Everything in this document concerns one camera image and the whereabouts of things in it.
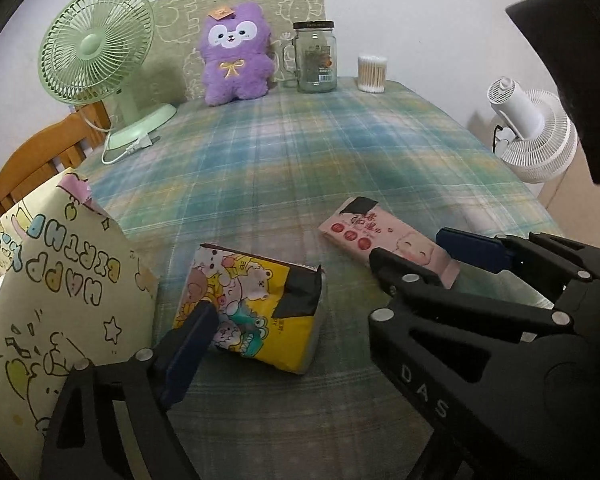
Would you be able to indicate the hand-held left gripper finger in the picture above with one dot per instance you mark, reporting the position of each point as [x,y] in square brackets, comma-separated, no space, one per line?
[190,350]

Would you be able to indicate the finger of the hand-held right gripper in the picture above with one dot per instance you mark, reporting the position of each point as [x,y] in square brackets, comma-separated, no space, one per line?
[472,250]
[415,285]

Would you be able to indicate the yellow cartoon tissue packet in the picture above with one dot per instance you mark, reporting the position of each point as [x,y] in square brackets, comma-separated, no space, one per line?
[250,305]

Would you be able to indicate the pink tissue packet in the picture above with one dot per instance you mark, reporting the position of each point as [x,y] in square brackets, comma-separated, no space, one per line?
[360,230]

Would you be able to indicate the yellow cartoon gift bag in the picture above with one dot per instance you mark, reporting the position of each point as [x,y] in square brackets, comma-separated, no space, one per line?
[55,285]

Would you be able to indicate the beige wooden door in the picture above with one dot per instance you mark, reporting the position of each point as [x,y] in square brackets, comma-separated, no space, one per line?
[575,210]

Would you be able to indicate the white standing fan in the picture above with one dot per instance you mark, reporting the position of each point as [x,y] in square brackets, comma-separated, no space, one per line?
[520,110]

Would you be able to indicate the cotton swab container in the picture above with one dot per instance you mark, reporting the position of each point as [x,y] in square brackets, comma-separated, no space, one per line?
[371,77]

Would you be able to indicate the glass jar mug with lid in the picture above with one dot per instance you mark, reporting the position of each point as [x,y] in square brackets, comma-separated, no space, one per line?
[315,60]

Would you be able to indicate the purple plush toy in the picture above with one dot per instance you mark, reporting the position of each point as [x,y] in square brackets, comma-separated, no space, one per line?
[235,80]

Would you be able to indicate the green desk fan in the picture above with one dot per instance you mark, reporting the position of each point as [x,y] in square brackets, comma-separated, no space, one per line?
[92,45]

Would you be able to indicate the green patterned cushion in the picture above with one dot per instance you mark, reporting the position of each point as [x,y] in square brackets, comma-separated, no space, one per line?
[180,15]

